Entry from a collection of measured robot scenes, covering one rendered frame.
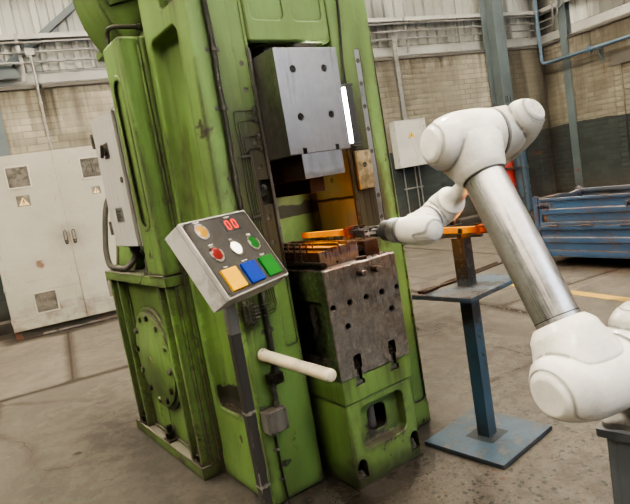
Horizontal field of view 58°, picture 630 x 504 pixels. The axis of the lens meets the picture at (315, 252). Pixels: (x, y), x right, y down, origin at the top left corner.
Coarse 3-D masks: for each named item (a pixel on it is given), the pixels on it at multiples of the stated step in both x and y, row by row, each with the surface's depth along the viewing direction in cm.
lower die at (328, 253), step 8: (328, 240) 247; (336, 240) 235; (344, 240) 230; (352, 240) 233; (296, 248) 241; (304, 248) 236; (320, 248) 227; (328, 248) 224; (336, 248) 226; (344, 248) 229; (352, 248) 231; (296, 256) 234; (304, 256) 229; (312, 256) 225; (320, 256) 222; (328, 256) 224; (336, 256) 226; (344, 256) 229; (352, 256) 231; (328, 264) 224; (336, 264) 226
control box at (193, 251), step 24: (216, 216) 186; (240, 216) 195; (168, 240) 173; (192, 240) 170; (216, 240) 178; (240, 240) 187; (264, 240) 197; (192, 264) 171; (216, 264) 171; (216, 288) 168; (264, 288) 189
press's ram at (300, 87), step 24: (288, 48) 213; (312, 48) 219; (264, 72) 216; (288, 72) 213; (312, 72) 219; (336, 72) 226; (264, 96) 219; (288, 96) 213; (312, 96) 219; (336, 96) 226; (264, 120) 223; (288, 120) 213; (312, 120) 219; (336, 120) 226; (288, 144) 213; (312, 144) 219; (336, 144) 228
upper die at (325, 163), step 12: (300, 156) 217; (312, 156) 219; (324, 156) 223; (336, 156) 226; (276, 168) 232; (288, 168) 225; (300, 168) 219; (312, 168) 219; (324, 168) 223; (336, 168) 226; (276, 180) 234; (288, 180) 227
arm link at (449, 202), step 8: (440, 192) 194; (448, 192) 191; (456, 192) 185; (464, 192) 175; (432, 200) 195; (440, 200) 193; (448, 200) 191; (456, 200) 190; (464, 200) 200; (440, 208) 193; (448, 208) 192; (456, 208) 192; (448, 216) 194; (456, 216) 196
